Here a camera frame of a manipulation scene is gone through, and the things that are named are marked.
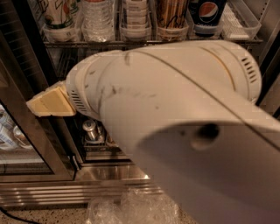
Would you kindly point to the beige foam-padded gripper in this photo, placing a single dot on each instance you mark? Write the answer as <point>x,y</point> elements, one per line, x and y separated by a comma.
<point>78,89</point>

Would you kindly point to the blue Pepsi plastic bottle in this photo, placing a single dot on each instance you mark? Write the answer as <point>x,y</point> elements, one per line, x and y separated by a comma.
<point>206,15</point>

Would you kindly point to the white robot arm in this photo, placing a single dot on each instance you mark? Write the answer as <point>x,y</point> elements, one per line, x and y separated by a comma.
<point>185,113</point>

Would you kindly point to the silver can bottom shelf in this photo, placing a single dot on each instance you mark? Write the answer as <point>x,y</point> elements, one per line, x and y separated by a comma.
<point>90,127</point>

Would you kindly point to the glass fridge door left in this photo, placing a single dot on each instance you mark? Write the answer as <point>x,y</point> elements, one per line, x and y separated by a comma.
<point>46,159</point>

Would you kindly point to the stainless steel fridge cabinet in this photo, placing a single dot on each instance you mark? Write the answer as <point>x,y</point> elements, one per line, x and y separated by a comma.
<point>101,179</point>

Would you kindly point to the clear water bottle top shelf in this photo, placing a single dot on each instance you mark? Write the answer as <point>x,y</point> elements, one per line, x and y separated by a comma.
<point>97,20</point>

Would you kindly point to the white labelled bottle top shelf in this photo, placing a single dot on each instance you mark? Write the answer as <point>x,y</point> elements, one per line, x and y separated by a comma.
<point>134,13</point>

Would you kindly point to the orange striped drink bottle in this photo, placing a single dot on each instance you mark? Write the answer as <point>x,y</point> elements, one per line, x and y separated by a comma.
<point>171,13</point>

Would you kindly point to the green white patterned can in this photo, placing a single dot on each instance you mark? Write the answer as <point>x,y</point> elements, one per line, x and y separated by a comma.
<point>56,13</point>

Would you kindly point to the clear plastic bin on floor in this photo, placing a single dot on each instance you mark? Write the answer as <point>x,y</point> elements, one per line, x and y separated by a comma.
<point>134,207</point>

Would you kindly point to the empty clear plastic tray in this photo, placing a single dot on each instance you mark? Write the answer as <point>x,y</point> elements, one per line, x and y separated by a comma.
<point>239,21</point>

